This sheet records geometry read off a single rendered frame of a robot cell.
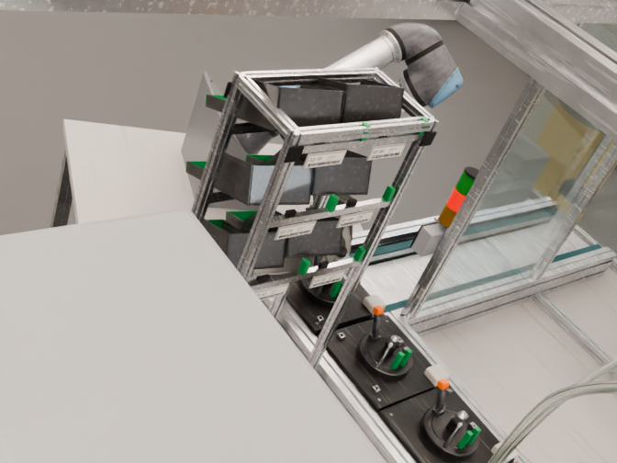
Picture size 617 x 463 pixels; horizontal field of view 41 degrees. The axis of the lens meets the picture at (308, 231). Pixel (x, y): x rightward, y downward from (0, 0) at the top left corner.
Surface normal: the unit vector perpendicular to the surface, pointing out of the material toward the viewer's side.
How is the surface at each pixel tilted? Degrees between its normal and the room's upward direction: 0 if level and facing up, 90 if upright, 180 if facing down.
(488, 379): 0
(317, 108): 65
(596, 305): 0
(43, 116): 0
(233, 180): 90
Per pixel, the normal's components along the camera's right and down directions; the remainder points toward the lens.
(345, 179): 0.51, 0.27
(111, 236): 0.33, -0.76
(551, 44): -0.76, 0.14
